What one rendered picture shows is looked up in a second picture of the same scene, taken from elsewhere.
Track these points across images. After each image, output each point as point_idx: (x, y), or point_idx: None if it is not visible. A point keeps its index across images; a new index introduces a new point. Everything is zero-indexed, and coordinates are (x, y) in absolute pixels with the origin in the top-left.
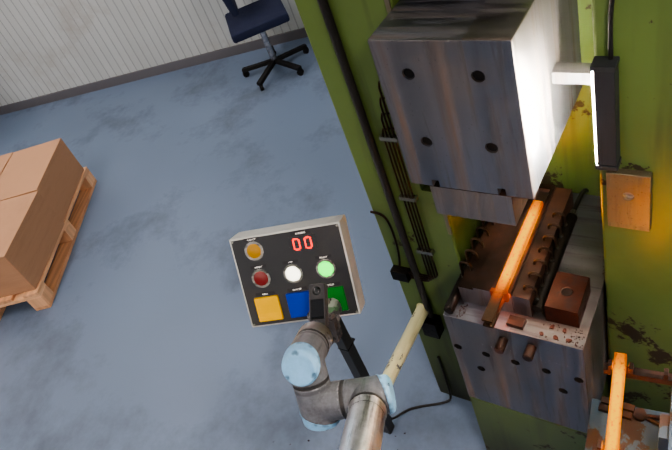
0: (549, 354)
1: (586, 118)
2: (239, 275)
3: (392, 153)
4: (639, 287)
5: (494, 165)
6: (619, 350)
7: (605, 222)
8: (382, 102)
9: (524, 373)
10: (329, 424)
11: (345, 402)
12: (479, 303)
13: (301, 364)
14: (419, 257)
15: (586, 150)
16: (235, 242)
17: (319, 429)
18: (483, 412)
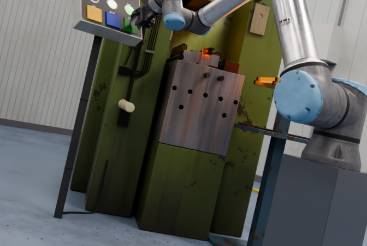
0: (227, 83)
1: (212, 28)
2: None
3: None
4: (249, 74)
5: None
6: None
7: (246, 33)
8: None
9: (207, 104)
10: (184, 20)
11: (193, 12)
12: (191, 62)
13: None
14: (141, 58)
15: (207, 46)
16: None
17: (181, 18)
18: (161, 159)
